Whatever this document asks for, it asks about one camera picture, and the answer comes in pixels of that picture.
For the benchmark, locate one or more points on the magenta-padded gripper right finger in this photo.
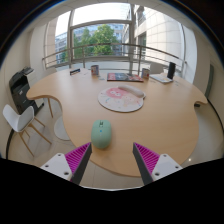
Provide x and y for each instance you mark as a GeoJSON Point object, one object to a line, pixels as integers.
{"type": "Point", "coordinates": [163, 166]}

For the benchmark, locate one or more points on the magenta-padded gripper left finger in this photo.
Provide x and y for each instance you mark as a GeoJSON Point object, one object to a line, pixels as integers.
{"type": "Point", "coordinates": [62, 166]}

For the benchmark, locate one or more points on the mint green computer mouse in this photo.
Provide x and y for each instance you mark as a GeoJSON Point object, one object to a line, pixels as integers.
{"type": "Point", "coordinates": [101, 134]}

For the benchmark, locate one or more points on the round pink printed mouse pad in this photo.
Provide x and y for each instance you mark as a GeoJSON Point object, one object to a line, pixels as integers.
{"type": "Point", "coordinates": [120, 100]}

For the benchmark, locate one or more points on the white chair with wooden legs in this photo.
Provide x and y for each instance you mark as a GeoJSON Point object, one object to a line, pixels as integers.
{"type": "Point", "coordinates": [18, 120]}

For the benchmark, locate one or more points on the white and blue booklet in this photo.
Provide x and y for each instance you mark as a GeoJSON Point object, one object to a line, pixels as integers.
{"type": "Point", "coordinates": [161, 78]}

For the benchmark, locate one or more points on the black and white printer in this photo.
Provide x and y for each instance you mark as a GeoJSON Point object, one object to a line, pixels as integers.
{"type": "Point", "coordinates": [20, 88]}

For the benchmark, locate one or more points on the printed cup with blue rim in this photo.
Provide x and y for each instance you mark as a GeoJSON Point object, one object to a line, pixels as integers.
{"type": "Point", "coordinates": [145, 73]}

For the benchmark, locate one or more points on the small teal card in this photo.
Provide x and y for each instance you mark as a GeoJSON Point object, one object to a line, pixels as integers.
{"type": "Point", "coordinates": [101, 78]}

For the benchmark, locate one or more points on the black cylindrical speaker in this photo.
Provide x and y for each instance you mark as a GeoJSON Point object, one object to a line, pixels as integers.
{"type": "Point", "coordinates": [171, 70]}

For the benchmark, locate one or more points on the red and dark magazine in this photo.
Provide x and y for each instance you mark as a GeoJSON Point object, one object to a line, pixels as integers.
{"type": "Point", "coordinates": [123, 77]}

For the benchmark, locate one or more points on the white chair backrest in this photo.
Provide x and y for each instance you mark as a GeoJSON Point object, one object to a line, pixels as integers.
{"type": "Point", "coordinates": [156, 68]}

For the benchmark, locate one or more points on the printed cup with red rim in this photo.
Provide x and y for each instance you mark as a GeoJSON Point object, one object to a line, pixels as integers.
{"type": "Point", "coordinates": [94, 70]}

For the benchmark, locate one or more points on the metal balcony railing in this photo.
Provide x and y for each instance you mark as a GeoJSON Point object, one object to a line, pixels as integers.
{"type": "Point", "coordinates": [100, 45]}

